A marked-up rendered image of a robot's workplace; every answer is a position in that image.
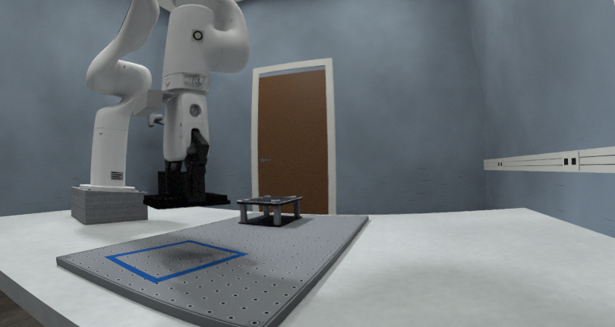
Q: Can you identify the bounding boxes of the blue tape rectangle outline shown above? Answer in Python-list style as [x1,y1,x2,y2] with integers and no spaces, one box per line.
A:
[106,240,247,283]

